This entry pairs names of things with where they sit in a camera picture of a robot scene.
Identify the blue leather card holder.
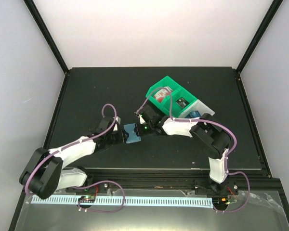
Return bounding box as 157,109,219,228
123,123,141,144

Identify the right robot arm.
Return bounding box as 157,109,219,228
135,104,236,194

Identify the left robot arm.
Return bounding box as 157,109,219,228
19,116,128,199

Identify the red white card stack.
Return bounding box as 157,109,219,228
153,86,173,103

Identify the black card in bin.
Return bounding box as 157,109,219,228
176,97,189,109

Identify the blue card stack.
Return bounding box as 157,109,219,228
189,111,201,118

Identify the green plastic bin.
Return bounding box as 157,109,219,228
145,76,198,118

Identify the white plastic bin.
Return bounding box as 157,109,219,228
177,99,215,118

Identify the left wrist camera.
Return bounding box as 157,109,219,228
112,116,121,132

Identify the white slotted cable duct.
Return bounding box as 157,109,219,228
31,195,213,208

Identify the black aluminium frame rail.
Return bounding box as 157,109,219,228
26,168,284,191

